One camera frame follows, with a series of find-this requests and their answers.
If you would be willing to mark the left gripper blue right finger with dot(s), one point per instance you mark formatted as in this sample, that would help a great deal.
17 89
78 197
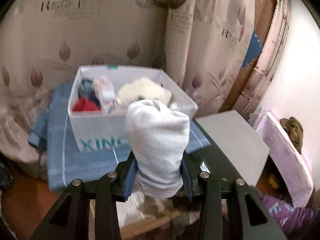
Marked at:
187 181

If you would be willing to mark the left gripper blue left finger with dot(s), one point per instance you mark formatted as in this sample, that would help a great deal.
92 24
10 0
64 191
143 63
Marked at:
130 179

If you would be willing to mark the wooden drawer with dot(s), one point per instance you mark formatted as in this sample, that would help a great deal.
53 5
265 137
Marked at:
144 217

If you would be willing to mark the white grey socks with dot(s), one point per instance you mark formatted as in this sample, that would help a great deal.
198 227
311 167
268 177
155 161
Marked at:
158 138

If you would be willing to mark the dark blue patterned underwear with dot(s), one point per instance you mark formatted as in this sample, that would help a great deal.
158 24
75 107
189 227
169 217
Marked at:
86 90

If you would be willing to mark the red underwear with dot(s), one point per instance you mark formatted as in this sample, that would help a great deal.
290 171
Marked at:
85 105

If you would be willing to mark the cream ribbed underwear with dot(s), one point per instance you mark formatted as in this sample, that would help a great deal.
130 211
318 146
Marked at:
140 89

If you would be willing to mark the floral white underwear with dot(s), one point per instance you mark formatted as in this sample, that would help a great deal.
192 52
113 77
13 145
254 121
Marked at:
104 91

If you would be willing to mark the grey cushioned stool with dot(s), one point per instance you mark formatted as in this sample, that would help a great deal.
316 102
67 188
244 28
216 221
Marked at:
241 144

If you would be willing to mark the white XINCCI shoe box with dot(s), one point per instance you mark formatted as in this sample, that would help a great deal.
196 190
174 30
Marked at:
98 130

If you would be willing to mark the blue checked table cloth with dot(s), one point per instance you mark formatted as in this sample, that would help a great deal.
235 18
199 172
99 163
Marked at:
66 162

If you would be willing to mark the pink quilted bedding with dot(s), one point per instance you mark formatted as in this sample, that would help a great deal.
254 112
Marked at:
292 166

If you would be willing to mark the beige leaf print curtain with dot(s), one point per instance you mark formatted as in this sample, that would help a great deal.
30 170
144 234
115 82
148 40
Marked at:
198 43

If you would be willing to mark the wooden door frame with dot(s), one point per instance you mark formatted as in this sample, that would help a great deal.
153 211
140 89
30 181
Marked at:
264 11

